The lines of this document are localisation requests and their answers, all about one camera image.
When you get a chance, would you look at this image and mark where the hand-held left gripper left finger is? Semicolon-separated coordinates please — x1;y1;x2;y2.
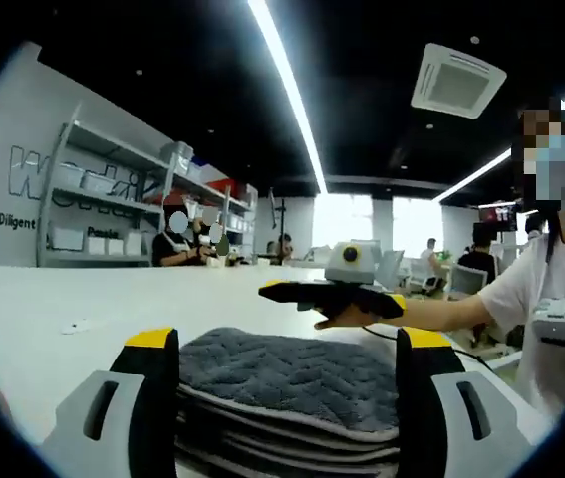
40;327;181;478

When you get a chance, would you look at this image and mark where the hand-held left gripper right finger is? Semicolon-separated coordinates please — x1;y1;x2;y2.
395;327;533;478

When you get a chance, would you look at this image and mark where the grey fluffy towel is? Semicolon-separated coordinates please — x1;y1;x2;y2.
174;326;402;478

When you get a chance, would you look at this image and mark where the person's right hand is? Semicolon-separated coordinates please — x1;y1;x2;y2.
314;303;403;331

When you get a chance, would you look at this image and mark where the black stand pole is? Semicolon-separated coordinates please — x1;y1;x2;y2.
267;187;291;265

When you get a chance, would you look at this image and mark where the white chair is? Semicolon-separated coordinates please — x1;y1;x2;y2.
448;263;490;300

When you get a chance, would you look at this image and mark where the grey metal shelving rack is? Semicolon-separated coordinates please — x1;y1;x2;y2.
164;141;259;260
35;102;178;269

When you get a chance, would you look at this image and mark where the white table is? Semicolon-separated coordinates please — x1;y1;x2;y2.
0;262;557;478

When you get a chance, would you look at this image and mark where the person's body in white shirt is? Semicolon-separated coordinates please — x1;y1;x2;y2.
478;198;565;417

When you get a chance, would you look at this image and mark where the ceiling light strip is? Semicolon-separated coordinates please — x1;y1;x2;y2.
433;146;513;204
246;0;329;195

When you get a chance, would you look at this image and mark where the white chest device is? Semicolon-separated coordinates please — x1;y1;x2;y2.
530;296;565;356

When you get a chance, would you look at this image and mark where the metal storage shelf with bins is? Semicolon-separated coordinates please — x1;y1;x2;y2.
50;141;258;258

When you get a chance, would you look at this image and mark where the ceiling air conditioner unit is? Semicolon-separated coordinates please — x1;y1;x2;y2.
410;42;508;120

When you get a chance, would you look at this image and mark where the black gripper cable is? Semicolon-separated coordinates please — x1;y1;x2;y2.
361;326;495;373

